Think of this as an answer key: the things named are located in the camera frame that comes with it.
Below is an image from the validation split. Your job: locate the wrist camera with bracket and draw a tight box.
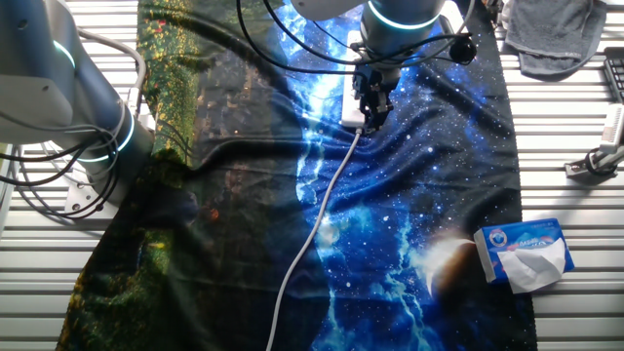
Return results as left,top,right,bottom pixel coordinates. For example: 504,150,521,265
438,13,479,66

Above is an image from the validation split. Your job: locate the galaxy and meadow printed cloth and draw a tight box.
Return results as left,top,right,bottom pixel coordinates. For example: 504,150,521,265
55,0,538,351

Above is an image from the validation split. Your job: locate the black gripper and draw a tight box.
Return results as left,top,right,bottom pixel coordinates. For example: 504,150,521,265
352,69,397,136

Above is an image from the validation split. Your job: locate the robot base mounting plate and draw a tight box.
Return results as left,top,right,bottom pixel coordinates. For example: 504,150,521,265
62,178,123,219

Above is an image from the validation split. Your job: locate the wrist cable loop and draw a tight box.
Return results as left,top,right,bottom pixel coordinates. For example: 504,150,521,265
235,0,475,78

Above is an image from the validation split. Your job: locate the grey towel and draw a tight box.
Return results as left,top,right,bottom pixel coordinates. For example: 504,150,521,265
500,0,608,82

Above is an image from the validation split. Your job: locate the blue tissue pack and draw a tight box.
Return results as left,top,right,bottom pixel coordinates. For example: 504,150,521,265
473,216,576,294

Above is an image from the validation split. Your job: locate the thick grey robot hose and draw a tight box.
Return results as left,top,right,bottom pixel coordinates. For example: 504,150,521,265
76,27,148,119

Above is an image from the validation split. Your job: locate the white tissue sheet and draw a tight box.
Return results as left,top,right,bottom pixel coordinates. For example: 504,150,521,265
496,237,568,295

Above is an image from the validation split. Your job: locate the white power strip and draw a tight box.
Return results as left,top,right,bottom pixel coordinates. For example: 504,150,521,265
340,28,382,130

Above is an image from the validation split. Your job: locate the grey power strip cable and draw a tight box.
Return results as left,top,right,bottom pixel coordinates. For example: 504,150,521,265
264,127,365,351

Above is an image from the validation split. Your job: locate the black keyboard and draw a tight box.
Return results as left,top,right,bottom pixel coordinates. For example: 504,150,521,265
603,46,624,104

